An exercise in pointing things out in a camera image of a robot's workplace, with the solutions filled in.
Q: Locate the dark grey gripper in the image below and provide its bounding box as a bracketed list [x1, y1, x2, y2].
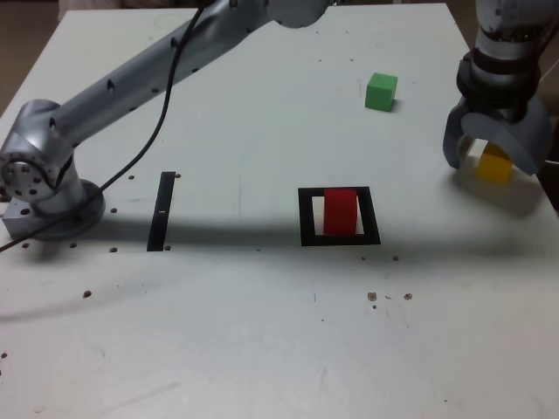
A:
[441, 96, 553, 176]

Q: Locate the yellow cube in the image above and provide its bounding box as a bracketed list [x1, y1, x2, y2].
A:
[474, 141, 514, 184]

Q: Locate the black tape square outline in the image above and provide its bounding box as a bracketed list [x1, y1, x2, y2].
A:
[297, 186, 382, 248]

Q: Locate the black tape strip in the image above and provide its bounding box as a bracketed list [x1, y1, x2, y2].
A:
[146, 171, 176, 253]

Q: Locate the green cube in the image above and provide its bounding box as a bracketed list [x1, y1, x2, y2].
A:
[364, 72, 399, 112]

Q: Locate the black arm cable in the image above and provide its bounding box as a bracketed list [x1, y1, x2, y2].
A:
[0, 0, 209, 254]

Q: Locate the red cube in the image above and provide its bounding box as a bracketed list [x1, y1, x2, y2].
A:
[322, 188, 361, 237]

